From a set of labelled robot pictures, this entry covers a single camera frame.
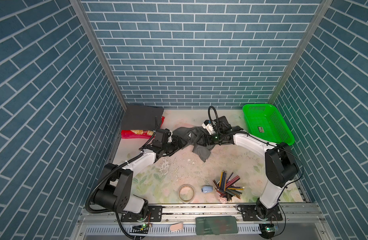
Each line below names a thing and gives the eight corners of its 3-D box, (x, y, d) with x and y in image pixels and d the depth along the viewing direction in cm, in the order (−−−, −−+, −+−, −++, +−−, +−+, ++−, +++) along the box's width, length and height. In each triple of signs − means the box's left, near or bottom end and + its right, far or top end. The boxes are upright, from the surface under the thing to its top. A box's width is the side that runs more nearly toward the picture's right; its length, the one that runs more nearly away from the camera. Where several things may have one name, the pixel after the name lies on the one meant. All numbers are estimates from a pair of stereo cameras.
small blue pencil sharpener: (201, 193, 82) (202, 191, 79) (201, 188, 84) (202, 186, 81) (212, 193, 82) (213, 191, 79) (211, 188, 84) (212, 186, 81)
